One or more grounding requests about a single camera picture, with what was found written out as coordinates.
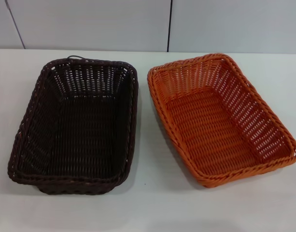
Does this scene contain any orange woven basket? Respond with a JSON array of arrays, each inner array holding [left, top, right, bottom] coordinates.
[[147, 53, 296, 189]]

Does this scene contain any dark brown woven basket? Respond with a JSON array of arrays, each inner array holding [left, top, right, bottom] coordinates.
[[7, 57, 139, 196]]

